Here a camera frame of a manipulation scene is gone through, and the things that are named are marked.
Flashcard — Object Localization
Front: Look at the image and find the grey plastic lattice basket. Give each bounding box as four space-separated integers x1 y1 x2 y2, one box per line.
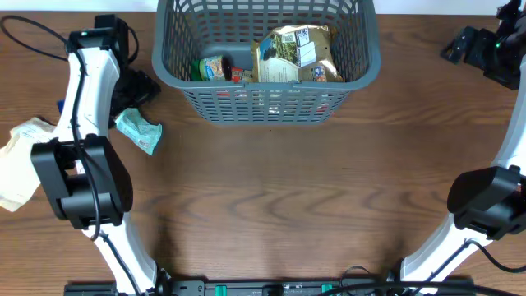
152 0 381 125

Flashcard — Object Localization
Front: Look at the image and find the colourful tissue multipack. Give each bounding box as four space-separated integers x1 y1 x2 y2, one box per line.
57 99 65 113

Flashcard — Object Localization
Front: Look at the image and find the gold foil food bag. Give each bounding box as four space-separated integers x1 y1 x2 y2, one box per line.
251 25 343 83

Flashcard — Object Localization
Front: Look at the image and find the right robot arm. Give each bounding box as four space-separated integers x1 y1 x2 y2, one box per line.
386 0 525 295

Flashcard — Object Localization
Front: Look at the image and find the green crumpled snack packet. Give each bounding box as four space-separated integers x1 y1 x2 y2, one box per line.
115 108 163 155

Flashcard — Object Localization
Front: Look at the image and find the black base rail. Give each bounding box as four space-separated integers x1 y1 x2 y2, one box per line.
63 277 473 296

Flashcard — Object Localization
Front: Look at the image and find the green lid jar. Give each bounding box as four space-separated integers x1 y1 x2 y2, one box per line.
190 55 232 81

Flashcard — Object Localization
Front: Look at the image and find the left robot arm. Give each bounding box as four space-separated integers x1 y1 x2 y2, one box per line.
30 15 158 295

